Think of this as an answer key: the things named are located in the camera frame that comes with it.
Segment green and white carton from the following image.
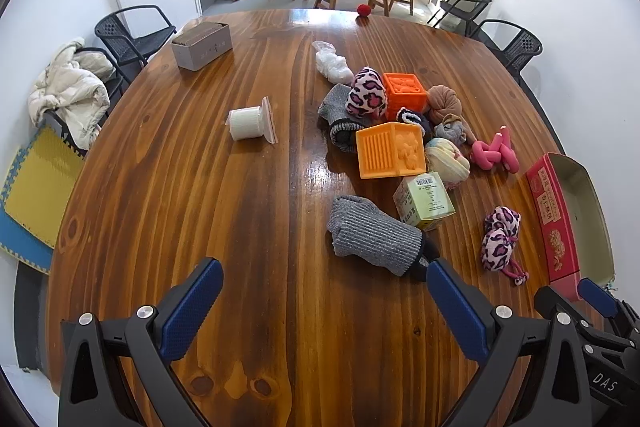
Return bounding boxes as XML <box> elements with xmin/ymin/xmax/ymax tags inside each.
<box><xmin>393</xmin><ymin>172</ymin><xmax>456</xmax><ymax>231</ymax></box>

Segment blue foam mat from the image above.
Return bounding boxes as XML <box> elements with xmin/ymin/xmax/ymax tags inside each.
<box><xmin>0</xmin><ymin>206</ymin><xmax>54</xmax><ymax>266</ymax></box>

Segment grey tissue box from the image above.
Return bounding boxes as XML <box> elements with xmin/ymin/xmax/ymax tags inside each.
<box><xmin>171</xmin><ymin>21</ymin><xmax>234</xmax><ymax>72</ymax></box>

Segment red rectangular box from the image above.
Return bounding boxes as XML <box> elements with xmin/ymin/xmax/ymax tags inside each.
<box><xmin>526</xmin><ymin>152</ymin><xmax>616</xmax><ymax>303</ymax></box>

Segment black sock with white trim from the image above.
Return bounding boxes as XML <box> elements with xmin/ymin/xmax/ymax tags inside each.
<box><xmin>396</xmin><ymin>106</ymin><xmax>432</xmax><ymax>138</ymax></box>

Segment light orange rubber cube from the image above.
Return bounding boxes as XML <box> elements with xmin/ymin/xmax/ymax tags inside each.
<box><xmin>355</xmin><ymin>121</ymin><xmax>429</xmax><ymax>180</ymax></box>

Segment large leopard print earmuffs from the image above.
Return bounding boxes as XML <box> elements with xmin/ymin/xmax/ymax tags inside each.
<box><xmin>348</xmin><ymin>66</ymin><xmax>389</xmax><ymax>120</ymax></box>

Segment tan knotted cloth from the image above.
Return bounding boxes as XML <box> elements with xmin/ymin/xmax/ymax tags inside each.
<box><xmin>426</xmin><ymin>84</ymin><xmax>467</xmax><ymax>124</ymax></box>

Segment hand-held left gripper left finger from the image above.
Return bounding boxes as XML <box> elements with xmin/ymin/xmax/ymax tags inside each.
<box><xmin>57</xmin><ymin>257</ymin><xmax>226</xmax><ymax>427</ymax></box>

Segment pastel rolled sock ball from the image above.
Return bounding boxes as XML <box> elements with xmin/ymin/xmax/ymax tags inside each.
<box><xmin>424</xmin><ymin>137</ymin><xmax>471</xmax><ymax>191</ymax></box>

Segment grey ribbed sock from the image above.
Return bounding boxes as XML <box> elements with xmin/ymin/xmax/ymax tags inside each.
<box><xmin>327</xmin><ymin>195</ymin><xmax>442</xmax><ymax>283</ymax></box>

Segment cream puffer jacket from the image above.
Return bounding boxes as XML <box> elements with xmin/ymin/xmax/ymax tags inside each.
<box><xmin>27</xmin><ymin>37</ymin><xmax>116</xmax><ymax>151</ymax></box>

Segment crumpled white plastic bag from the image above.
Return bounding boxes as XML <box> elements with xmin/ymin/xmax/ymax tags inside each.
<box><xmin>311</xmin><ymin>40</ymin><xmax>354</xmax><ymax>86</ymax></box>

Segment dark orange rubber cube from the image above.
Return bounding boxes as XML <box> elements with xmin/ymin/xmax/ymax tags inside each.
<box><xmin>382</xmin><ymin>72</ymin><xmax>430</xmax><ymax>116</ymax></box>

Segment yellow foam mat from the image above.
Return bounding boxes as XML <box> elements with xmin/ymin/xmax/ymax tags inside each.
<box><xmin>2</xmin><ymin>124</ymin><xmax>87</xmax><ymax>249</ymax></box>

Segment grey and yellow knotted sock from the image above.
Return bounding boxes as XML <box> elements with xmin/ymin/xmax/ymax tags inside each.
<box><xmin>433</xmin><ymin>113</ymin><xmax>477</xmax><ymax>148</ymax></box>

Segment grey sock with striped cuff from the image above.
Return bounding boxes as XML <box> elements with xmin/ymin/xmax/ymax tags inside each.
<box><xmin>318</xmin><ymin>83</ymin><xmax>367</xmax><ymax>154</ymax></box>

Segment pink twisted foam toy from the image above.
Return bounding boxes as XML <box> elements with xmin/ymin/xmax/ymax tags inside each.
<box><xmin>472</xmin><ymin>125</ymin><xmax>521</xmax><ymax>173</ymax></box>

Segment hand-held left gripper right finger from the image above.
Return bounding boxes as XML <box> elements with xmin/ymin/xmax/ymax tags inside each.
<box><xmin>426</xmin><ymin>258</ymin><xmax>597</xmax><ymax>427</ymax></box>

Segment black armchair under jacket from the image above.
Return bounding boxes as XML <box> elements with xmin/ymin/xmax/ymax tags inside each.
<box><xmin>37</xmin><ymin>47</ymin><xmax>127</xmax><ymax>142</ymax></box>

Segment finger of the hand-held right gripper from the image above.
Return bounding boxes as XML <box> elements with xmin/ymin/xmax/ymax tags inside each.
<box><xmin>533</xmin><ymin>285</ymin><xmax>583</xmax><ymax>328</ymax></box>
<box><xmin>576</xmin><ymin>278</ymin><xmax>621</xmax><ymax>320</ymax></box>

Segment black mesh armchair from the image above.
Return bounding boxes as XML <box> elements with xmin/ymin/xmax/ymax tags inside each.
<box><xmin>472</xmin><ymin>19</ymin><xmax>544</xmax><ymax>86</ymax></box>
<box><xmin>426</xmin><ymin>0</ymin><xmax>494</xmax><ymax>36</ymax></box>
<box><xmin>94</xmin><ymin>5</ymin><xmax>177</xmax><ymax>68</ymax></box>

